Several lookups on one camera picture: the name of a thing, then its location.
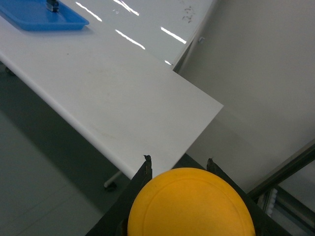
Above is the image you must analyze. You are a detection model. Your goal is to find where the blue plastic tray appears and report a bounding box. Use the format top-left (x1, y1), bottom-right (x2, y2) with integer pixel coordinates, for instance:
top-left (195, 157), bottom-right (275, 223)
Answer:
top-left (0, 0), bottom-right (89, 31)

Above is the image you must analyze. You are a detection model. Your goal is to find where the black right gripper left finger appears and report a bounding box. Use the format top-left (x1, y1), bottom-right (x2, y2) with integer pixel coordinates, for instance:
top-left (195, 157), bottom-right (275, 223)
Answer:
top-left (87, 155), bottom-right (152, 236)

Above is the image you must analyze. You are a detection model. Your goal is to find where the green mushroom push button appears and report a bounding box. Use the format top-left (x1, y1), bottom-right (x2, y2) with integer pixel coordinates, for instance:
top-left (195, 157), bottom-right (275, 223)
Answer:
top-left (46, 0), bottom-right (59, 12)

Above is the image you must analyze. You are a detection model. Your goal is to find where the yellow mushroom push button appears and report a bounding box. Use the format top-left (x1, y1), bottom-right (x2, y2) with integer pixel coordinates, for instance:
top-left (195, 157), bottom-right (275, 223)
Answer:
top-left (127, 168), bottom-right (255, 236)

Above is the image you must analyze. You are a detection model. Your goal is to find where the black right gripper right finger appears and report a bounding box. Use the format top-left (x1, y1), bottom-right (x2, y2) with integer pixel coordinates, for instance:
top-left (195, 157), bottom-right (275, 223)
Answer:
top-left (206, 158), bottom-right (291, 236)

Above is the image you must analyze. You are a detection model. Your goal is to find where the white table leg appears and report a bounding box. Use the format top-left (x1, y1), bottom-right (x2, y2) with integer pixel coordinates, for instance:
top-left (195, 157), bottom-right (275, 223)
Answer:
top-left (103, 171), bottom-right (122, 188)

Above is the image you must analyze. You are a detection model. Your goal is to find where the metal rack frame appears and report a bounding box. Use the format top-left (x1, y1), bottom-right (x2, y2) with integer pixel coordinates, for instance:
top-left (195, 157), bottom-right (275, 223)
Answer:
top-left (248, 141), bottom-right (315, 236)

